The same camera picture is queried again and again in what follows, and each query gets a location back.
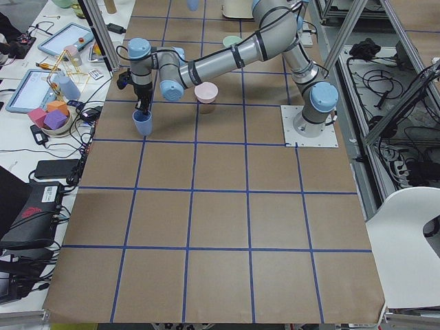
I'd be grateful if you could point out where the white chair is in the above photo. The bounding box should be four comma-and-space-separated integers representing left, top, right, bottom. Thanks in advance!
366, 187, 439, 309

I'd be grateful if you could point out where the tall blue cup on desk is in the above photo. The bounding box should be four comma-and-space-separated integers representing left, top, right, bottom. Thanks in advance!
58, 76, 80, 100

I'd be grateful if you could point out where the blue cased tablet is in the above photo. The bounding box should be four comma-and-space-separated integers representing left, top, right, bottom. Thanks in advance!
5, 69, 56, 113
38, 23, 94, 57

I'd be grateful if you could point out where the green plate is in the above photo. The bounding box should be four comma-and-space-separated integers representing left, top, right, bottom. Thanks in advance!
222, 35, 242, 47

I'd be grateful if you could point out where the aluminium frame post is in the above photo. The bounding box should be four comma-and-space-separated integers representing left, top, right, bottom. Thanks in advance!
78, 0, 120, 73

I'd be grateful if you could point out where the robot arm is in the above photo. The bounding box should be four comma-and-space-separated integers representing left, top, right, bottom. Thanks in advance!
117, 1, 338, 138

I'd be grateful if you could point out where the pink bowl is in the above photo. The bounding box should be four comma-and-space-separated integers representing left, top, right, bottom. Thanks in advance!
194, 82, 219, 104

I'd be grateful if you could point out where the black power adapter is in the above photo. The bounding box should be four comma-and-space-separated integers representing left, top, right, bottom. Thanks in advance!
30, 124, 48, 145

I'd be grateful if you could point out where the bowl of blocks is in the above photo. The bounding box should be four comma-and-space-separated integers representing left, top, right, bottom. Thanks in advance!
27, 100, 73, 138

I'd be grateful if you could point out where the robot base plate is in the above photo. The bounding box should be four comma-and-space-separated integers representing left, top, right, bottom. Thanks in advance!
280, 105, 338, 148

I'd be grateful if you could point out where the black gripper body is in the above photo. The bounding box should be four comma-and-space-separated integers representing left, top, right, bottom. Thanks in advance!
133, 82, 153, 109

